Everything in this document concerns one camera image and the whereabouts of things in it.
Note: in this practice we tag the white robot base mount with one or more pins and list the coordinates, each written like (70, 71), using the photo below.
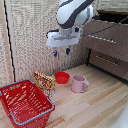
(122, 120)

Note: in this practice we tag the red plastic bowl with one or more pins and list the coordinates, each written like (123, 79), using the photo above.
(62, 77)

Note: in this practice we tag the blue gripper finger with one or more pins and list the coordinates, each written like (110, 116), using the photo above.
(68, 51)
(55, 53)

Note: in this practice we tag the brown upper drawer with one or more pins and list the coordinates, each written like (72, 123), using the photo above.
(110, 50)

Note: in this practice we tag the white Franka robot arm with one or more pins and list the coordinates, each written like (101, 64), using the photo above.
(71, 11)

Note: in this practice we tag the yellow red snack box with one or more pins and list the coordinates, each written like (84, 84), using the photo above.
(44, 81)

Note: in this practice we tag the brown lower drawer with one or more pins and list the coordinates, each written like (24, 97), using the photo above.
(110, 68)

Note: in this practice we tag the black vertical wall strip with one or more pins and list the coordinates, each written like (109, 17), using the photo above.
(10, 43)

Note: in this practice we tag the brown drawer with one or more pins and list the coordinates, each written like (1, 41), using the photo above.
(110, 68)
(110, 50)

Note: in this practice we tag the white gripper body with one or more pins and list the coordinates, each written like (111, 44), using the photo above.
(63, 38)

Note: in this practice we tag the red shopping basket blue rim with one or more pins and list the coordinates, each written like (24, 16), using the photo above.
(20, 103)

